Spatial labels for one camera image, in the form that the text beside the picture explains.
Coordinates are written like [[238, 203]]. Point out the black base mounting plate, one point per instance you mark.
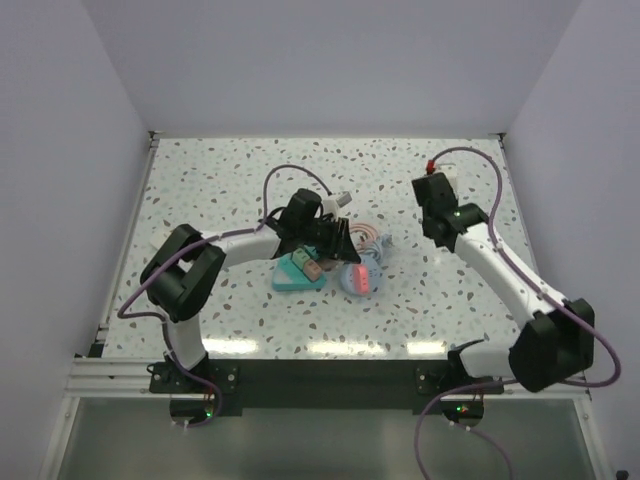
[[331, 384]]

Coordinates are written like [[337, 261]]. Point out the pink round power strip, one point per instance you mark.
[[328, 265]]

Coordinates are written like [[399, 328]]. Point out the blue round power strip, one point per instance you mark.
[[375, 276]]

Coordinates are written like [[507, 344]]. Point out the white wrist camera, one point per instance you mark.
[[333, 203], [447, 168]]

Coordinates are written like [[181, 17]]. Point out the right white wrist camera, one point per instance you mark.
[[447, 168]]

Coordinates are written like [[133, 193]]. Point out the teal triangular power strip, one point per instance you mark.
[[287, 277]]

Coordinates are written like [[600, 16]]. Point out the brownish pink plug adapter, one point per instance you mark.
[[312, 271]]

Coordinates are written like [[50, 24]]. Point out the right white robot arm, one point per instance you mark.
[[551, 347]]

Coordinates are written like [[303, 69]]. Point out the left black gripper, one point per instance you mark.
[[340, 245]]

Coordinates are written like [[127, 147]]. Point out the light green plug adapter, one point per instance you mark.
[[300, 257]]

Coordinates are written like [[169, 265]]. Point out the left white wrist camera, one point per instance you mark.
[[333, 203]]

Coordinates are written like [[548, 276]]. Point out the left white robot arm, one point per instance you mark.
[[181, 275]]

